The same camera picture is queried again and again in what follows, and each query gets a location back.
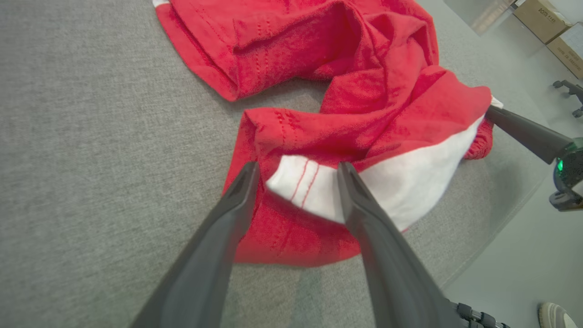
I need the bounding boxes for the large cardboard box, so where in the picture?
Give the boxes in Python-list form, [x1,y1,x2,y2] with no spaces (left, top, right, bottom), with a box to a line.
[546,22,583,81]

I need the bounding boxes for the red white shorts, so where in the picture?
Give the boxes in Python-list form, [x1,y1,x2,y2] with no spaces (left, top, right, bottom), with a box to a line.
[153,0,504,268]

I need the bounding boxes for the black chair base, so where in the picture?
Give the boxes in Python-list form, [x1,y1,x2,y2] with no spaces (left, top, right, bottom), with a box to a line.
[552,79,583,119]

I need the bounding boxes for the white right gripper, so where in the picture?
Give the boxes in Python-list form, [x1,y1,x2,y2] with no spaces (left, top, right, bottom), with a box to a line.
[485,105,583,212]

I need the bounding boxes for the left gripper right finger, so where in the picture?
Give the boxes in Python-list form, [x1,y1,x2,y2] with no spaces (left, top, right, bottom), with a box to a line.
[337,162,465,328]

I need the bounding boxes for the white shoe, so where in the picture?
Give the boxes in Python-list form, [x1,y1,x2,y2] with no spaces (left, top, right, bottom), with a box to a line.
[538,302,582,328]

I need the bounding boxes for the small cardboard box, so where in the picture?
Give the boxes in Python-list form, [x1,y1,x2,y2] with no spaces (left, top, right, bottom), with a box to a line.
[513,0,573,45]

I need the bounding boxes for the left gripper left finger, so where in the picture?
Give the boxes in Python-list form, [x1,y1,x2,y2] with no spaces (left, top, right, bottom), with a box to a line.
[130,161,261,328]

